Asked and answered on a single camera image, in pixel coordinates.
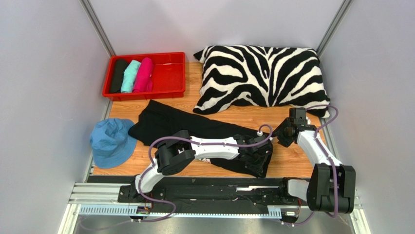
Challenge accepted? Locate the black t shirt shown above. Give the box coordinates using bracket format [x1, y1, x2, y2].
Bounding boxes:
[128, 99, 274, 178]

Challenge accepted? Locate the blue bucket hat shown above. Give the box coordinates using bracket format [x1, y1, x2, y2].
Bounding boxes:
[90, 118, 137, 169]

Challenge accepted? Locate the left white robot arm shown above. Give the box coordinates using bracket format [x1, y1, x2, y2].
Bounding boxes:
[135, 130, 273, 194]

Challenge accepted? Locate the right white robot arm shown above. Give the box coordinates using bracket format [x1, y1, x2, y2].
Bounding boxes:
[273, 108, 356, 216]

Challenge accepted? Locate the zebra print pillow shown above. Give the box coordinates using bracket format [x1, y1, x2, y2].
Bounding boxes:
[193, 45, 330, 118]

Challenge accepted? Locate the red plastic bin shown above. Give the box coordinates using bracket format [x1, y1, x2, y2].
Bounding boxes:
[102, 52, 186, 101]

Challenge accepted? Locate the rolled pink shirt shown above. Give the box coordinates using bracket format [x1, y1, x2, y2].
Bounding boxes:
[132, 58, 154, 93]

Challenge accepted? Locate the rolled teal shirt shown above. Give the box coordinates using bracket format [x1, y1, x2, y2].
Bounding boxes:
[120, 60, 141, 93]

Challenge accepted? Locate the rolled black shirt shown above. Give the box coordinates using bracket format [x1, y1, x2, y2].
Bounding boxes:
[109, 58, 129, 94]

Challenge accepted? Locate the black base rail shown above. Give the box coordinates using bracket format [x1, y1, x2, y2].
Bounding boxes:
[116, 175, 312, 219]

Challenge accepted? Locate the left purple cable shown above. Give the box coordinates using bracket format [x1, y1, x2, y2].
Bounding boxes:
[130, 124, 274, 228]

